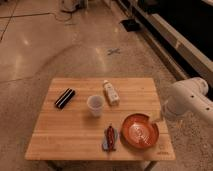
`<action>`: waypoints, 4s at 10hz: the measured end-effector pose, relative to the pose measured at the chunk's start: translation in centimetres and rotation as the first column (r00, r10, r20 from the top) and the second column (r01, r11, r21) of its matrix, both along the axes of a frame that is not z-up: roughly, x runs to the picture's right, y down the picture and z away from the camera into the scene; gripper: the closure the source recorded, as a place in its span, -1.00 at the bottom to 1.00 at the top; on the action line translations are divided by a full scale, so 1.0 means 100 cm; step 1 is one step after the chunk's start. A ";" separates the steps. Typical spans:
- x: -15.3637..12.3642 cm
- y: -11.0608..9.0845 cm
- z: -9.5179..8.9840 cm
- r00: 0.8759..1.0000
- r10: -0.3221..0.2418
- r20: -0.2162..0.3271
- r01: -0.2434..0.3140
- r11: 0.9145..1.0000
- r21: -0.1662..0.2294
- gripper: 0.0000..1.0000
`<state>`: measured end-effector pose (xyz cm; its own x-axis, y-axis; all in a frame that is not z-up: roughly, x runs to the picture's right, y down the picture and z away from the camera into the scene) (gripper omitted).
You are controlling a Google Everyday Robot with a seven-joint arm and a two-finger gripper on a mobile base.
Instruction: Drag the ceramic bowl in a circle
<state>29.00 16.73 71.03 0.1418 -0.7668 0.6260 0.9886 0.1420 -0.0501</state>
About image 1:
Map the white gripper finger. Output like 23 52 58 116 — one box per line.
150 118 162 125

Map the orange ceramic bowl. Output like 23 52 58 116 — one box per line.
121 113 159 149

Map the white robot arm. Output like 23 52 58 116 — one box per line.
151 77 213 125

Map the white plastic bottle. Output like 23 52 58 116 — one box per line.
103 80 120 106

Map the white paper cup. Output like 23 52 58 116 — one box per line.
87 95 104 117

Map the wooden table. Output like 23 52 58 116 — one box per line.
25 78 175 162

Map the black rectangular box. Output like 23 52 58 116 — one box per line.
55 88 76 109

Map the black floor plate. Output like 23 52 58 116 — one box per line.
121 19 140 32

